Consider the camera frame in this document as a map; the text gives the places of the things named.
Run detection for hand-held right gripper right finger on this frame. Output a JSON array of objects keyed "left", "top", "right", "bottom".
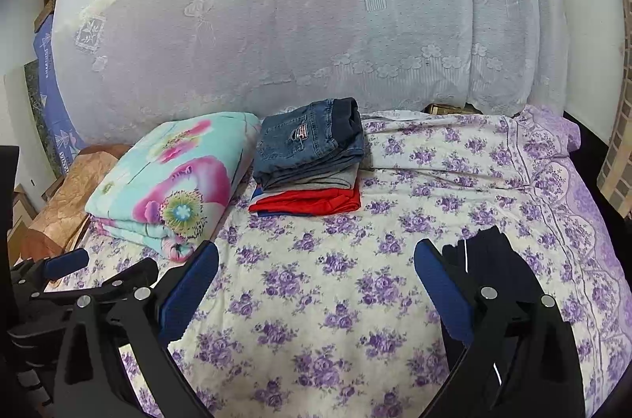
[{"left": 414, "top": 238, "right": 586, "bottom": 418}]

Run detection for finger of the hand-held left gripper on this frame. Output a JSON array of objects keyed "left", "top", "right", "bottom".
[
  {"left": 10, "top": 249, "right": 90, "bottom": 295},
  {"left": 30, "top": 257, "right": 160, "bottom": 306}
]

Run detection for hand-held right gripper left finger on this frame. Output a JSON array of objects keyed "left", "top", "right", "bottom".
[{"left": 53, "top": 241, "right": 220, "bottom": 418}]

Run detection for dark pants with white stripe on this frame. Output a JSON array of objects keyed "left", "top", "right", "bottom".
[{"left": 441, "top": 225, "right": 549, "bottom": 315}]

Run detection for blue denim pants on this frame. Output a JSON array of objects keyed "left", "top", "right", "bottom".
[{"left": 253, "top": 97, "right": 365, "bottom": 191}]

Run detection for purple floral bed sheet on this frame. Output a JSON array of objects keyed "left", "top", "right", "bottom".
[{"left": 44, "top": 105, "right": 632, "bottom": 418}]

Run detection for folded teal floral quilt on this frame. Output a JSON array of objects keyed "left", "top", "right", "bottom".
[{"left": 85, "top": 111, "right": 262, "bottom": 263}]

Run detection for red folded garment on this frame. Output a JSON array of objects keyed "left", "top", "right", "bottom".
[{"left": 248, "top": 187, "right": 362, "bottom": 216}]

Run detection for dark framed panel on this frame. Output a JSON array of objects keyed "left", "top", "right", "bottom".
[{"left": 5, "top": 60, "right": 65, "bottom": 179}]

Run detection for blue printed box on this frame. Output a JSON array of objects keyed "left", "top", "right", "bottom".
[{"left": 32, "top": 13, "right": 87, "bottom": 157}]

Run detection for grey folded garment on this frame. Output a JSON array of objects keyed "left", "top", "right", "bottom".
[{"left": 259, "top": 164, "right": 359, "bottom": 194}]

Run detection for golden box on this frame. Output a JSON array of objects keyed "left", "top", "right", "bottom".
[{"left": 425, "top": 102, "right": 467, "bottom": 115}]

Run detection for white lace cover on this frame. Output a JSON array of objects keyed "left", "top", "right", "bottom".
[{"left": 49, "top": 0, "right": 568, "bottom": 147}]

